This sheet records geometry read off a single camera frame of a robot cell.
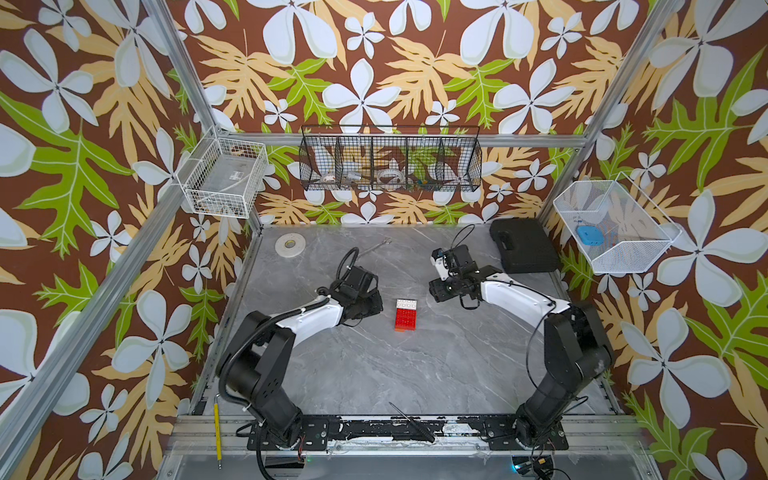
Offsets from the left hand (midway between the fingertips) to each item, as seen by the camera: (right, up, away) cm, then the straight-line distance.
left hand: (382, 299), depth 92 cm
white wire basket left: (-47, +37, -5) cm, 60 cm away
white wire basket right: (+66, +21, -9) cm, 70 cm away
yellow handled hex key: (-42, -30, -16) cm, 54 cm away
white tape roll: (-35, +15, +20) cm, 43 cm away
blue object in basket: (+58, +19, -9) cm, 62 cm away
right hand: (+18, +4, +2) cm, 18 cm away
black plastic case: (+53, +17, +17) cm, 58 cm away
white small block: (+8, -2, +2) cm, 8 cm away
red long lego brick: (+7, -6, -1) cm, 10 cm away
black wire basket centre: (+3, +46, +5) cm, 46 cm away
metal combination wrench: (+1, +19, +24) cm, 31 cm away
